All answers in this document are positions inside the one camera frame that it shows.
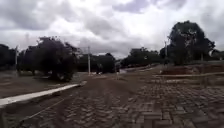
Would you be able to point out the pale utility pole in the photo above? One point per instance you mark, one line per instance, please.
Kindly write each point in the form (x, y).
(89, 63)
(16, 60)

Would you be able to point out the dark clump of trees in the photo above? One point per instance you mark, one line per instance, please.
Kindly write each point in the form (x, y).
(141, 56)

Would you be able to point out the brown paver brick road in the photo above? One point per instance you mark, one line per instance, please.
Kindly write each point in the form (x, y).
(140, 106)

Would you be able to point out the thin pole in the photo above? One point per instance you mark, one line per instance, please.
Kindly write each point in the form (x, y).
(166, 50)

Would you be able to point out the row of dark trees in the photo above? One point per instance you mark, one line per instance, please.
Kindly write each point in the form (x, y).
(53, 58)

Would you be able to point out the sloping grass and dirt ground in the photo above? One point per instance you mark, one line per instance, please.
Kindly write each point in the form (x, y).
(186, 69)

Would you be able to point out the long pale kerb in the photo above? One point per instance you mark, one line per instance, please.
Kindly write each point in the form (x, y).
(186, 75)

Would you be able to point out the large dark round tree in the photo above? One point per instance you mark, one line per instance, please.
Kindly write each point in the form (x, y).
(188, 41)

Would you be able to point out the pale concrete kerb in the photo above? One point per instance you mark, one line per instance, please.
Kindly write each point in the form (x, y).
(36, 94)

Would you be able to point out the bare brown dirt ground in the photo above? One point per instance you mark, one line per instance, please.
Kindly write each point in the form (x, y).
(23, 85)

